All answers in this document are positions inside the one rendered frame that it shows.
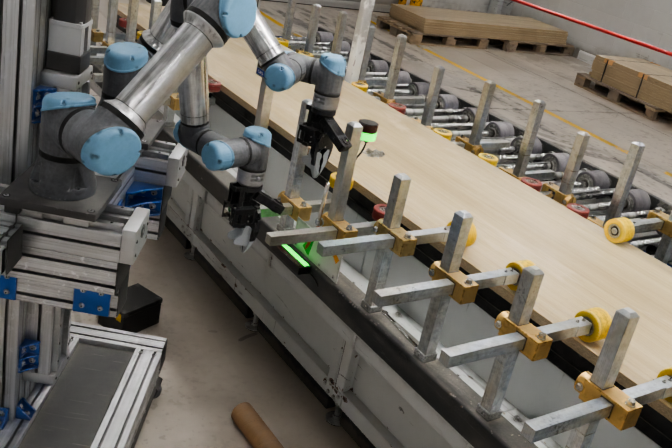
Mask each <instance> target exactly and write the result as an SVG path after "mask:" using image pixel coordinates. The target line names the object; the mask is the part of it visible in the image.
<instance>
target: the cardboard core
mask: <svg viewBox="0 0 672 448"><path fill-rule="evenodd" d="M231 418H232V419H233V421H234V422H235V424H236V425H237V426H238V428H239V429H240V430H241V432H242V433H243V435H244V436H245V437H246V439H247V440H248V441H249V443H250V444H251V445H252V447H253V448H284V447H283V446H282V444H281V443H280V442H279V440H278V439H277V438H276V437H275V435H274V434H273V433H272V431H271V430H270V429H269V428H268V426H267V425H266V424H265V422H264V421H263V420H262V418H261V417H260V416H259V415H258V413H257V412H256V411H255V409H254V408H253V407H252V406H251V404H250V403H248V402H243V403H240V404H238V405H237V406H236V407H235V408H234V409H233V411H232V413H231Z"/></svg>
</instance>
